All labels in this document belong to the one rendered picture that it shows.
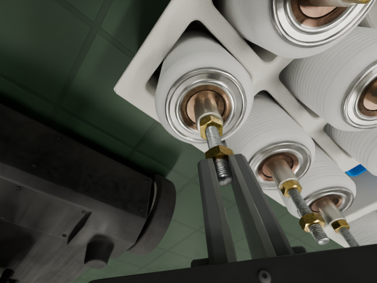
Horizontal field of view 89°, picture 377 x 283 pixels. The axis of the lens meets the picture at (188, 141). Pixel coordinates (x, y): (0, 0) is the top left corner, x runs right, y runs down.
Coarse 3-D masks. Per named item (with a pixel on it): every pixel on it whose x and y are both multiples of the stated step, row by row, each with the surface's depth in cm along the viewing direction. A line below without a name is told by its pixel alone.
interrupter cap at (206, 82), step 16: (176, 80) 16; (192, 80) 16; (208, 80) 16; (224, 80) 16; (176, 96) 17; (192, 96) 17; (208, 96) 17; (224, 96) 17; (240, 96) 17; (176, 112) 18; (192, 112) 18; (224, 112) 18; (240, 112) 18; (176, 128) 19; (192, 128) 19; (224, 128) 19
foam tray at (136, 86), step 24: (192, 0) 19; (168, 24) 20; (192, 24) 30; (216, 24) 20; (360, 24) 22; (144, 48) 21; (168, 48) 21; (240, 48) 22; (144, 72) 23; (264, 72) 23; (144, 96) 24; (288, 96) 25; (312, 120) 28; (192, 144) 29; (336, 144) 35; (264, 192) 37
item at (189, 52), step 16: (192, 32) 27; (176, 48) 21; (192, 48) 18; (208, 48) 17; (176, 64) 16; (192, 64) 16; (208, 64) 16; (224, 64) 16; (240, 64) 17; (160, 80) 17; (240, 80) 17; (160, 96) 17; (160, 112) 18
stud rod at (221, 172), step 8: (208, 128) 14; (216, 128) 14; (208, 136) 14; (216, 136) 13; (208, 144) 13; (216, 144) 13; (216, 160) 11; (224, 160) 11; (216, 168) 11; (224, 168) 11; (224, 176) 10; (224, 184) 11
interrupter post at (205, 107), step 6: (198, 102) 17; (204, 102) 17; (210, 102) 17; (198, 108) 16; (204, 108) 16; (210, 108) 16; (216, 108) 16; (198, 114) 16; (204, 114) 15; (210, 114) 15; (216, 114) 15; (198, 120) 15; (222, 120) 15; (198, 126) 16
